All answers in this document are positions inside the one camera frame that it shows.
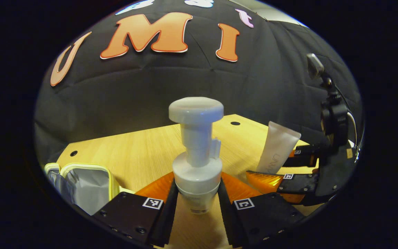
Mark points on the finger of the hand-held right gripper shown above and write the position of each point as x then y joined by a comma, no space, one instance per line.
299,183
306,157

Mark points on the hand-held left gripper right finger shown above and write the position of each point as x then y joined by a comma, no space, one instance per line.
228,218

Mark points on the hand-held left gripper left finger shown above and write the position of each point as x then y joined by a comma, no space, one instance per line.
169,214

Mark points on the white squeeze tube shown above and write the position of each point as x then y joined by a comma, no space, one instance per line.
278,145

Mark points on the white pump bottle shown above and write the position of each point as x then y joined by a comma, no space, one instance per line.
196,173

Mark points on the pale yellow suitcase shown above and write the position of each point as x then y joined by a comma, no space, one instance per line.
92,186

